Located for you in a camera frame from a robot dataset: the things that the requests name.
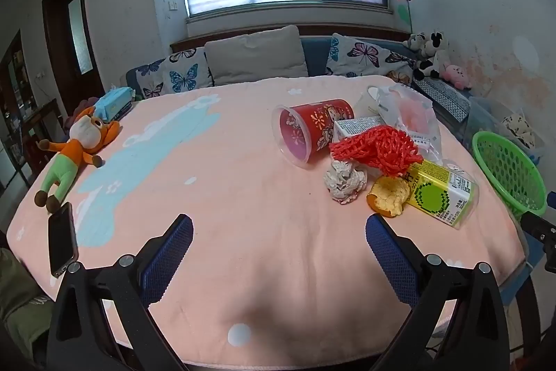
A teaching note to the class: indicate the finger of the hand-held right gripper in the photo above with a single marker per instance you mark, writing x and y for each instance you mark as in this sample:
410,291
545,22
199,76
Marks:
536,225

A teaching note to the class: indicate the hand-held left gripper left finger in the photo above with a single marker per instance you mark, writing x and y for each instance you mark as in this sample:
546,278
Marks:
169,258

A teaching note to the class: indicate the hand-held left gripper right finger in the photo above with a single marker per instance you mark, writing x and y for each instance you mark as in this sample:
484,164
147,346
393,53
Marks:
391,262

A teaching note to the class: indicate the half-eaten orange bun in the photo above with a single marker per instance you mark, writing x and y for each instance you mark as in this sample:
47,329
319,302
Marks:
388,197

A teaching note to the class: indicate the clear bottle yellow label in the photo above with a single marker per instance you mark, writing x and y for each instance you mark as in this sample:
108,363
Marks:
438,193

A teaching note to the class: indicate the green plastic basket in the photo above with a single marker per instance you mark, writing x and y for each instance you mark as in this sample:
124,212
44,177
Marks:
486,153

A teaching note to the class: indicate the white paper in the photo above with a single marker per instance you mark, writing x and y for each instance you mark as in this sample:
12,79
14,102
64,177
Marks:
343,182

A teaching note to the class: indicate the red foam fruit net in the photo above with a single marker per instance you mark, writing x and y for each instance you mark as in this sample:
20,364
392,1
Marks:
378,149

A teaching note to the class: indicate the white blue milk carton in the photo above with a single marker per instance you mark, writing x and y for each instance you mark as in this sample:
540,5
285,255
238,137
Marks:
352,127

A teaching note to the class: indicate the red printed plastic cup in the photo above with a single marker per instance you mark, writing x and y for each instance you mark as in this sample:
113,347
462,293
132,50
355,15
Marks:
321,123

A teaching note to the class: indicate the clear plastic bag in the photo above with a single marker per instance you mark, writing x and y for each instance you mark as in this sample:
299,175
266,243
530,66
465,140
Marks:
391,101

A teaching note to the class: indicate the spotted white cloth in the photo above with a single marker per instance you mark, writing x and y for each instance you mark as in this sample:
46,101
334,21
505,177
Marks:
519,130

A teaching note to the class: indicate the black smartphone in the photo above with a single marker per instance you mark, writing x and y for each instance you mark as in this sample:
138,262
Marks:
63,238

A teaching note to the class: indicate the clear storage box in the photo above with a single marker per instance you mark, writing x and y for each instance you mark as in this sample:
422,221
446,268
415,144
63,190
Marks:
486,114

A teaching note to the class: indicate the orange green plush toy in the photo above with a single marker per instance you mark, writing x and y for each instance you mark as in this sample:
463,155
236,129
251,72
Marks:
65,166

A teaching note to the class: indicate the person's olive clothing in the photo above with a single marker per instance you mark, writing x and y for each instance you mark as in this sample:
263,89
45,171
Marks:
21,301

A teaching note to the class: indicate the grey patterned cloth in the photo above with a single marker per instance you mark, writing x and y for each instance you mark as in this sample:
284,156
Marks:
443,97

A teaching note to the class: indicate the blue tissue pack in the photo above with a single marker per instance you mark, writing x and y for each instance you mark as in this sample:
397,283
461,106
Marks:
113,101

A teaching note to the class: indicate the pink plush toy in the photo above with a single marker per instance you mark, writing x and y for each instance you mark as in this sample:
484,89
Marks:
456,75

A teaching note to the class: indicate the butterfly print cloth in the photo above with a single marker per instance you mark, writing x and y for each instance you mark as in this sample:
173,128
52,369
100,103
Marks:
150,77

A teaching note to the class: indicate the dark wooden side table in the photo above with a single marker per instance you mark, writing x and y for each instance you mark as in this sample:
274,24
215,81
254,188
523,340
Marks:
43,123

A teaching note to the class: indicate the small butterfly print pillow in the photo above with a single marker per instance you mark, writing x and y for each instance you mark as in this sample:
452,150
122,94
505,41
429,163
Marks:
184,71

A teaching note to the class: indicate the black white cow plush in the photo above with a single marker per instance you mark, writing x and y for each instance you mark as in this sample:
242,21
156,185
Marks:
434,53

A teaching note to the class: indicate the large butterfly print pillow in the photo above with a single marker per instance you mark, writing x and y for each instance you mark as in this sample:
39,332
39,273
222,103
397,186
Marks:
365,56

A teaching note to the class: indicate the beige pillow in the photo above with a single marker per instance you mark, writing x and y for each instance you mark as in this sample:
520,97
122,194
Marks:
256,58

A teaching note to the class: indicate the grey white plush toy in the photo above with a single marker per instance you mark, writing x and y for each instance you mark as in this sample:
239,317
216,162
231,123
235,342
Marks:
416,42

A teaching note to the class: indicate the dark wooden shelf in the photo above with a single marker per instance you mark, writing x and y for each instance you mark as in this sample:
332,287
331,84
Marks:
17,93

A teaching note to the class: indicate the dark wooden door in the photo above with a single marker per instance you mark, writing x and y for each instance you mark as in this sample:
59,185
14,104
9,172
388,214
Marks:
61,49

